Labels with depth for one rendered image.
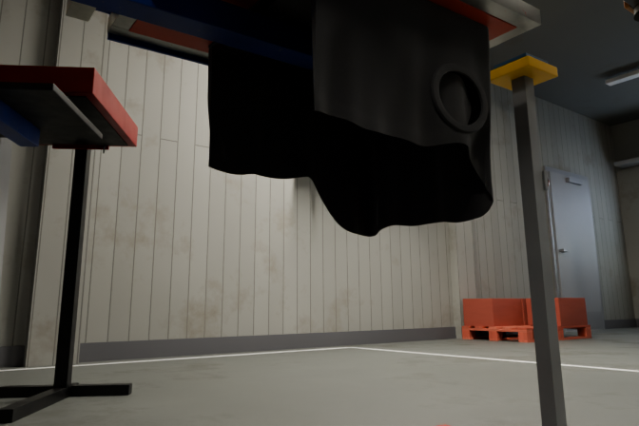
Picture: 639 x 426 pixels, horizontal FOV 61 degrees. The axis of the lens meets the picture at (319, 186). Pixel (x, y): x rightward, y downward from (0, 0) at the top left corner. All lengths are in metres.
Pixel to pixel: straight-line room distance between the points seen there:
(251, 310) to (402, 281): 1.73
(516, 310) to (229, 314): 3.09
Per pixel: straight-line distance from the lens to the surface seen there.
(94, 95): 1.94
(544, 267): 1.44
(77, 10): 1.39
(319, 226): 4.90
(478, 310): 5.88
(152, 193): 4.19
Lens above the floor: 0.34
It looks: 12 degrees up
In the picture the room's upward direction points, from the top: straight up
